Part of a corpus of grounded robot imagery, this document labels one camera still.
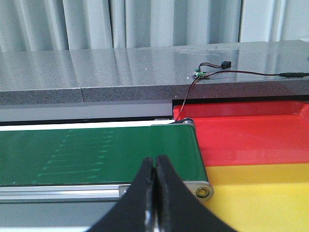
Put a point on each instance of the yellow plastic tray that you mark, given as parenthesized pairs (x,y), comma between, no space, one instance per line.
(261,198)

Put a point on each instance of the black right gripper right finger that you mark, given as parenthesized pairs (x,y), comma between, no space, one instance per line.
(177,208)

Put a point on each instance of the small green circuit board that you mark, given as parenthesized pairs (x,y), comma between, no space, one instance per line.
(200,75)

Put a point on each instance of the grey stone counter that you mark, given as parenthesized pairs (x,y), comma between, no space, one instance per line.
(153,73)

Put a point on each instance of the aluminium conveyor frame rail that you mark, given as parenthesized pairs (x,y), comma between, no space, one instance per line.
(68,193)

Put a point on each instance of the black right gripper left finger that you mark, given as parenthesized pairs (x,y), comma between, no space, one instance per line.
(134,212)

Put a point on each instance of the black cable connector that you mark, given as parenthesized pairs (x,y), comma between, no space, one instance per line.
(225,64)

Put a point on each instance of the red plastic tray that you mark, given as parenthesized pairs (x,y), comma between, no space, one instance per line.
(250,133)

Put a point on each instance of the white curtain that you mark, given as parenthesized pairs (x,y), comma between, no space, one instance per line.
(42,25)

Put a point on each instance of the green conveyor belt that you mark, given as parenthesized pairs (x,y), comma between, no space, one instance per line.
(95,155)

